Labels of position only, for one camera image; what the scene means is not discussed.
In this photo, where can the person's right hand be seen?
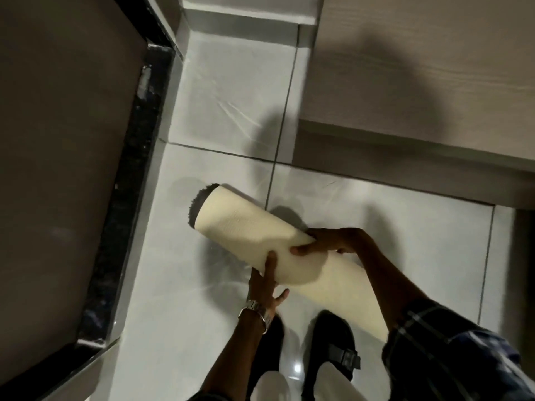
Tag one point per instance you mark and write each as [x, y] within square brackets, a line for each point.
[332, 242]

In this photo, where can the person's left hand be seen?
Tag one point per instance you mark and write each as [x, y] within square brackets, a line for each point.
[261, 290]

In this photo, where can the person's right thumb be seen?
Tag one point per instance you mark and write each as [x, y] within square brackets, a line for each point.
[304, 249]

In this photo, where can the person's left thumb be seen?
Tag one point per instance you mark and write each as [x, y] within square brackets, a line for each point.
[282, 297]

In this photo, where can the cream mat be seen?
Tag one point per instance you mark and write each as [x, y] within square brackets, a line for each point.
[242, 229]

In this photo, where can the person's left forearm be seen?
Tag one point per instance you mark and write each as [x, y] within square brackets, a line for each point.
[234, 359]

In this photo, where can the person's right forearm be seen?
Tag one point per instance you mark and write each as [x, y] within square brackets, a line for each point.
[386, 279]

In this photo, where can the silver wristwatch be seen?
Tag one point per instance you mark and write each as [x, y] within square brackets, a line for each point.
[255, 309]

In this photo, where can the plain black shoe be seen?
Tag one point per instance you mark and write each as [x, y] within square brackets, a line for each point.
[267, 350]

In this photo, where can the black shoe with buckle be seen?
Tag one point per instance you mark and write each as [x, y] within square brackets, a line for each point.
[330, 342]

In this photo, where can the white trousers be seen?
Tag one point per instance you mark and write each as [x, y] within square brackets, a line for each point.
[334, 386]

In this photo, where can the dark plaid shirt sleeve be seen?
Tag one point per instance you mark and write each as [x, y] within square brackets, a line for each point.
[455, 359]

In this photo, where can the light wooden cabinet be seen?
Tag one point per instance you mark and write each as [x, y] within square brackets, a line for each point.
[422, 70]

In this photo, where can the brown door panel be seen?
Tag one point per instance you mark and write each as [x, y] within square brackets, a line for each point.
[54, 162]

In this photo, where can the black stone door frame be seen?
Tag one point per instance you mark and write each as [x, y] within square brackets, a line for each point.
[129, 171]

